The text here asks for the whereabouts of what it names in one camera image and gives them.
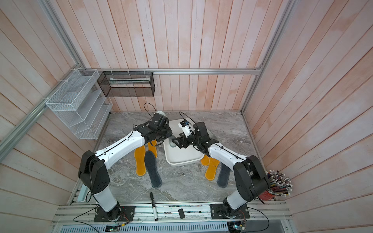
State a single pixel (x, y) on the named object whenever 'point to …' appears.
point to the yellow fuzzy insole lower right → (210, 172)
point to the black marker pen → (154, 209)
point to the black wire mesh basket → (127, 83)
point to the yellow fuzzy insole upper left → (152, 148)
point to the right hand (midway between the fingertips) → (176, 137)
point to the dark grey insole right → (224, 175)
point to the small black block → (181, 213)
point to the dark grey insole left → (151, 166)
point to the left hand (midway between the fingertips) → (171, 134)
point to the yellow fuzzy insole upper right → (205, 160)
